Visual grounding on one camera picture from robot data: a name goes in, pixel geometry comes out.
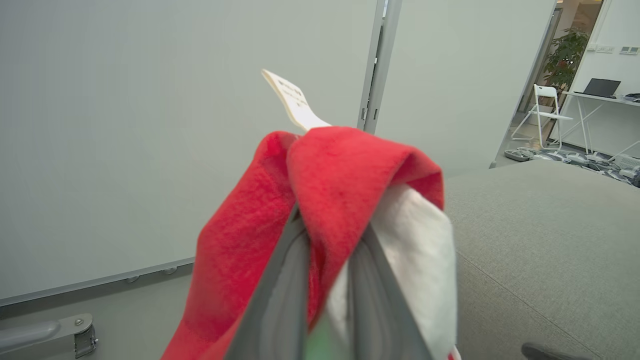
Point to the grey fabric sofa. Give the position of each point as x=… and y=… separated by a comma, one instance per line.
x=545, y=260

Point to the red and white fleece garment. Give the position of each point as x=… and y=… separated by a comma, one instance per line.
x=330, y=185

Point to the black laptop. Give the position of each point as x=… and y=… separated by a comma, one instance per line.
x=600, y=87

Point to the patterned grey floor rug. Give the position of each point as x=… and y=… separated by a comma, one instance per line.
x=580, y=160

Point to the green potted plant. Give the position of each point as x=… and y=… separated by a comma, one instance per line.
x=567, y=55

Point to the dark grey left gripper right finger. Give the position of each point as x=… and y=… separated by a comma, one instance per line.
x=377, y=305

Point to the white desk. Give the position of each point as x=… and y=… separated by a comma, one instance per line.
x=597, y=112

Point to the black rounded object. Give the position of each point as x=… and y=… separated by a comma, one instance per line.
x=542, y=352

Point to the grey metal partition foot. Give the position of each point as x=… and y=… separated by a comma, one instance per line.
x=47, y=332

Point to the white folding chair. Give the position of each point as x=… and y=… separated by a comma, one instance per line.
x=542, y=115

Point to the grey partition screen panel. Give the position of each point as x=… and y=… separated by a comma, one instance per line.
x=460, y=80
x=150, y=135

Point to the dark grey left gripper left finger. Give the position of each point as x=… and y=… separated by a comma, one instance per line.
x=280, y=305

